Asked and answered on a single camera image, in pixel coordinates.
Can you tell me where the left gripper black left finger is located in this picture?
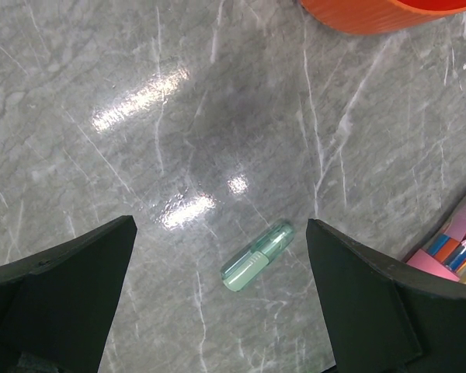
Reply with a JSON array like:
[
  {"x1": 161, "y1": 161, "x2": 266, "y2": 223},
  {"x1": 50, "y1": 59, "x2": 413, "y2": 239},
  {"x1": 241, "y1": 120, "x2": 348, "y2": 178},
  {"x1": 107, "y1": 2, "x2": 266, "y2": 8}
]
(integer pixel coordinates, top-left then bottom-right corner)
[{"x1": 0, "y1": 215, "x2": 137, "y2": 372}]

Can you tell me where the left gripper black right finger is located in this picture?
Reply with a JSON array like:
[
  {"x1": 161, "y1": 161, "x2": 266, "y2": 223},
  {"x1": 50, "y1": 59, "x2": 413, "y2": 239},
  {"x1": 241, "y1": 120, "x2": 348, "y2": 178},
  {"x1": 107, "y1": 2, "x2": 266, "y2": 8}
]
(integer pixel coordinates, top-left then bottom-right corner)
[{"x1": 306, "y1": 219, "x2": 466, "y2": 372}]

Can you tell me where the mint green correction tube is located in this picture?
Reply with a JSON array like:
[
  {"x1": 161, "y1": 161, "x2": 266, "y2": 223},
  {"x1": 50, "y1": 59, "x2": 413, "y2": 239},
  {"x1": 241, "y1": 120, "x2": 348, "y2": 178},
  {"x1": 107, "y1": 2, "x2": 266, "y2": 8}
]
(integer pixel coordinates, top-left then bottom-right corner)
[{"x1": 220, "y1": 220, "x2": 295, "y2": 292}]

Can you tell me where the orange round organizer container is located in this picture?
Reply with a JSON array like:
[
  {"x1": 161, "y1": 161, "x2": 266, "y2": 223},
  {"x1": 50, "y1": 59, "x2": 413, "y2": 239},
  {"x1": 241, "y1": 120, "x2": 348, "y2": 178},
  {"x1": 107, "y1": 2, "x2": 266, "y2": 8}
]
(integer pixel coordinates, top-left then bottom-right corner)
[{"x1": 301, "y1": 0, "x2": 466, "y2": 35}]

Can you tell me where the clear pencil case pink cap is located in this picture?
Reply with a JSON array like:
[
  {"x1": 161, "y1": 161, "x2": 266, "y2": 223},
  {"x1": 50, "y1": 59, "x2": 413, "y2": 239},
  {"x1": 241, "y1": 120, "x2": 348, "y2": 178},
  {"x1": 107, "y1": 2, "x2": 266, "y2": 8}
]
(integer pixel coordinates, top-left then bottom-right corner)
[{"x1": 405, "y1": 196, "x2": 466, "y2": 282}]

